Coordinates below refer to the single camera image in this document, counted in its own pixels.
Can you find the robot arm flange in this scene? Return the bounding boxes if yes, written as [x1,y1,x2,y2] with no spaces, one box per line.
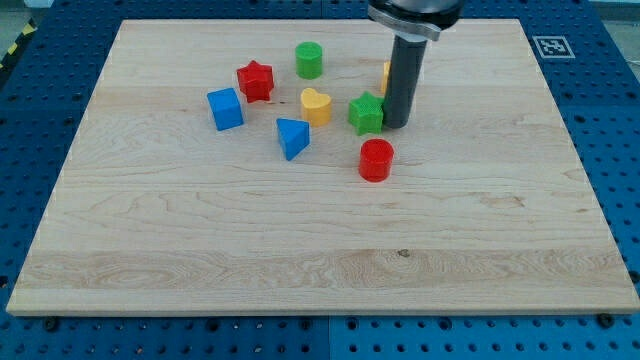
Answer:
[367,0,466,42]

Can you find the green star block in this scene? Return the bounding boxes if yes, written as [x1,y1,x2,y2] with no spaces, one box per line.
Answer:
[348,91,384,136]

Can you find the red star block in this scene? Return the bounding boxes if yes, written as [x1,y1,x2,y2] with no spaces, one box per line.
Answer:
[236,60,274,103]

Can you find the blue triangle block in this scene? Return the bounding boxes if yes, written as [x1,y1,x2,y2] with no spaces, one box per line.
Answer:
[276,118,310,161]

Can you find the red cylinder block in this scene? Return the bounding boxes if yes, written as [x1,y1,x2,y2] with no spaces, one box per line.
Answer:
[358,138,395,182]

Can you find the yellow heart block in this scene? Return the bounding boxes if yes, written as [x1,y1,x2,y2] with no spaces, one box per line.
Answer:
[300,88,332,127]

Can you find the wooden board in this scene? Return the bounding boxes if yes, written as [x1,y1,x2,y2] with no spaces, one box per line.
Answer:
[7,19,639,316]

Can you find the blue cube block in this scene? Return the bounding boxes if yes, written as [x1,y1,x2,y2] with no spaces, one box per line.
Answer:
[206,88,244,131]

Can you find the green cylinder block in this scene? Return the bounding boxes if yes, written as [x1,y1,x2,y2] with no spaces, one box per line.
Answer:
[295,42,323,80]

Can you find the yellow block behind tool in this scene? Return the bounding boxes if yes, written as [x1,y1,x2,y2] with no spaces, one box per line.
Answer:
[380,61,391,95]

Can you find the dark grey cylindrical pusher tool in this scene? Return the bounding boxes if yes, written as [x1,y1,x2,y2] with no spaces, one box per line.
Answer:
[383,35,428,129]

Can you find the white fiducial marker tag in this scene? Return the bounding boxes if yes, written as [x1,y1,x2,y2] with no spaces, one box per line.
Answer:
[532,35,575,60]

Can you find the yellow black hazard tape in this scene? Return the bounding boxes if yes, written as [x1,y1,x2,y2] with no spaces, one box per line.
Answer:
[1,17,38,72]

